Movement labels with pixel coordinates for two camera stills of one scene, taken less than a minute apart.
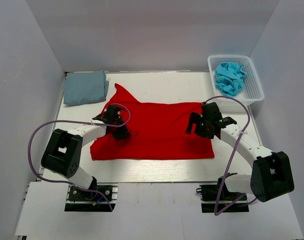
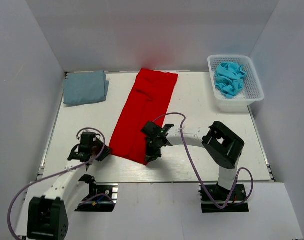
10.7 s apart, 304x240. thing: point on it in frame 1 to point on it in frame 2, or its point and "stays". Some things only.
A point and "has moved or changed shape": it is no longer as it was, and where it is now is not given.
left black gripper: (121, 135) to (104, 153)
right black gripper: (194, 118) to (150, 155)
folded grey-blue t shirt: (85, 87) stays
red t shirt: (156, 131) has moved or changed shape
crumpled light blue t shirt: (229, 78) stays
